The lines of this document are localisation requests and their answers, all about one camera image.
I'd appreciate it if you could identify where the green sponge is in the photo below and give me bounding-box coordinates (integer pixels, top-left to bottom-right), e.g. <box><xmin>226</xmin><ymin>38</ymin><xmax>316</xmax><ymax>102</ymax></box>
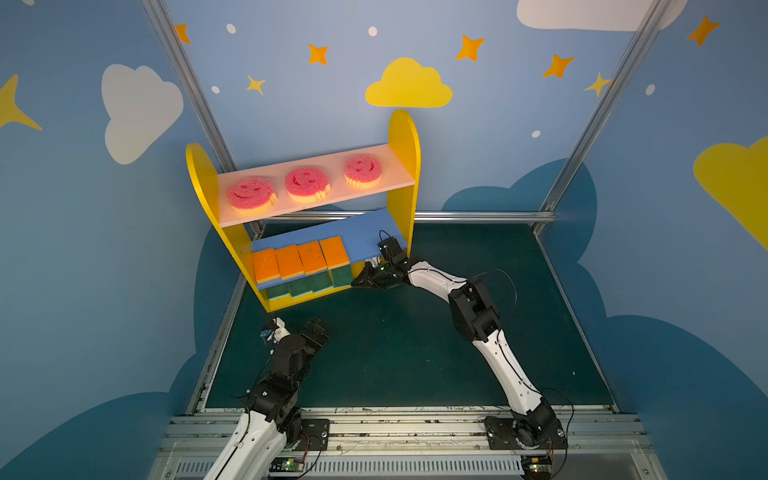
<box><xmin>266</xmin><ymin>283</ymin><xmax>292</xmax><ymax>302</ymax></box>
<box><xmin>288</xmin><ymin>277</ymin><xmax>313</xmax><ymax>299</ymax></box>
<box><xmin>330</xmin><ymin>265</ymin><xmax>354</xmax><ymax>288</ymax></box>
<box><xmin>308</xmin><ymin>271</ymin><xmax>334</xmax><ymax>294</ymax></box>

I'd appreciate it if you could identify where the orange sponge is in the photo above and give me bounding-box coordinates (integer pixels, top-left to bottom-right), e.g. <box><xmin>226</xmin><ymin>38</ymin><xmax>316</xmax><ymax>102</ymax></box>
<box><xmin>319</xmin><ymin>236</ymin><xmax>350</xmax><ymax>270</ymax></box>
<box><xmin>297</xmin><ymin>241</ymin><xmax>327</xmax><ymax>276</ymax></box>
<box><xmin>275</xmin><ymin>245</ymin><xmax>305</xmax><ymax>280</ymax></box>
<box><xmin>252</xmin><ymin>248</ymin><xmax>281</xmax><ymax>284</ymax></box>

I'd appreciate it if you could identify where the pink smiley sponge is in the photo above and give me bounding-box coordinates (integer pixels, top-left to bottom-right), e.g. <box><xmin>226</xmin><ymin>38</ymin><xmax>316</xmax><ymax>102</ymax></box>
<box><xmin>284</xmin><ymin>167</ymin><xmax>331</xmax><ymax>203</ymax></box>
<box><xmin>343</xmin><ymin>154</ymin><xmax>383</xmax><ymax>190</ymax></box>
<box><xmin>226</xmin><ymin>176</ymin><xmax>277</xmax><ymax>217</ymax></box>

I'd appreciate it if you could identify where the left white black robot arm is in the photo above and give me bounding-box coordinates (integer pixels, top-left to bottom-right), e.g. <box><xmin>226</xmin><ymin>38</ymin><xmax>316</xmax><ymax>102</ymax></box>
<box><xmin>206</xmin><ymin>317</ymin><xmax>329</xmax><ymax>479</ymax></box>

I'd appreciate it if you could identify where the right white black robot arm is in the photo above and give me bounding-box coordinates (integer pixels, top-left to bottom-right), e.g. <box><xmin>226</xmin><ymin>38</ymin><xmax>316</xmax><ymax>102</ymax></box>
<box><xmin>352</xmin><ymin>231</ymin><xmax>569</xmax><ymax>449</ymax></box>

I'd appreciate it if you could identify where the yellow shelf with pink and blue boards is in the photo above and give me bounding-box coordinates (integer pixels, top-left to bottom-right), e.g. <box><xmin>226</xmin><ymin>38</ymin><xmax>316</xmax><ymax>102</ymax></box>
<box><xmin>185</xmin><ymin>110</ymin><xmax>422</xmax><ymax>312</ymax></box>

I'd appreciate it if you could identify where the back aluminium floor bar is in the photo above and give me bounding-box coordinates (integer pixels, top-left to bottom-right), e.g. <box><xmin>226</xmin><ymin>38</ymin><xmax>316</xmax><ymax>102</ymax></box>
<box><xmin>269</xmin><ymin>210</ymin><xmax>556</xmax><ymax>224</ymax></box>

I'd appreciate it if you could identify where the left small circuit board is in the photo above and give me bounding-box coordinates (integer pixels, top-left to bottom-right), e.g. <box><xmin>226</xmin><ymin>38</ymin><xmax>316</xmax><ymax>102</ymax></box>
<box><xmin>269</xmin><ymin>458</ymin><xmax>306</xmax><ymax>475</ymax></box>

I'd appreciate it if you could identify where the small circuit board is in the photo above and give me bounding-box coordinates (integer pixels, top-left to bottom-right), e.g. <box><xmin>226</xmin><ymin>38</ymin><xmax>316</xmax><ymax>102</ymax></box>
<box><xmin>521</xmin><ymin>456</ymin><xmax>553</xmax><ymax>480</ymax></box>
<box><xmin>269</xmin><ymin>458</ymin><xmax>306</xmax><ymax>475</ymax></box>

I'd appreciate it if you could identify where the right small circuit board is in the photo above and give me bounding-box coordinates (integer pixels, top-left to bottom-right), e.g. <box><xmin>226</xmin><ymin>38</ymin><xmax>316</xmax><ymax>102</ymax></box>
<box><xmin>521</xmin><ymin>456</ymin><xmax>553</xmax><ymax>480</ymax></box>

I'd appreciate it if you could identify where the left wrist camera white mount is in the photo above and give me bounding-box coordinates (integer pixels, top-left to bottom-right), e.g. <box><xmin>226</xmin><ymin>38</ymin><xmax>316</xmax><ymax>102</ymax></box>
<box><xmin>260</xmin><ymin>317</ymin><xmax>290</xmax><ymax>344</ymax></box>

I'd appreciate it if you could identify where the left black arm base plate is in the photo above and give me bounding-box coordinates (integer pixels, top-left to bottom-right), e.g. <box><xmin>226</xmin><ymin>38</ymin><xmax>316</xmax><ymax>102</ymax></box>
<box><xmin>286</xmin><ymin>418</ymin><xmax>330</xmax><ymax>451</ymax></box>

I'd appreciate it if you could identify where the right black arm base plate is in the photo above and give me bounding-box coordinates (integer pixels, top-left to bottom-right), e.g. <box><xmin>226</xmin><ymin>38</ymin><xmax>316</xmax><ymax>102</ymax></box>
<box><xmin>483</xmin><ymin>416</ymin><xmax>568</xmax><ymax>450</ymax></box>

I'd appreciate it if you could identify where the left aluminium corner post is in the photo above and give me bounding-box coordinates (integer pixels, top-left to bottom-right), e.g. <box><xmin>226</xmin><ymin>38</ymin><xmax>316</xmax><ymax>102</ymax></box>
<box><xmin>141</xmin><ymin>0</ymin><xmax>237</xmax><ymax>173</ymax></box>

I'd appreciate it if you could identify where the aluminium corner post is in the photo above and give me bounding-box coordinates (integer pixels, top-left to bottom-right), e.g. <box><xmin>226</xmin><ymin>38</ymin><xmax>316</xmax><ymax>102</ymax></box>
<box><xmin>532</xmin><ymin>0</ymin><xmax>672</xmax><ymax>237</ymax></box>
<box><xmin>141</xmin><ymin>0</ymin><xmax>237</xmax><ymax>173</ymax></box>

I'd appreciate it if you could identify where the right aluminium corner post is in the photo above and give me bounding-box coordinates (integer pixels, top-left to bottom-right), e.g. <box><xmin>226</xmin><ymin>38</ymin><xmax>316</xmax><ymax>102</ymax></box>
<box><xmin>532</xmin><ymin>0</ymin><xmax>672</xmax><ymax>237</ymax></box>

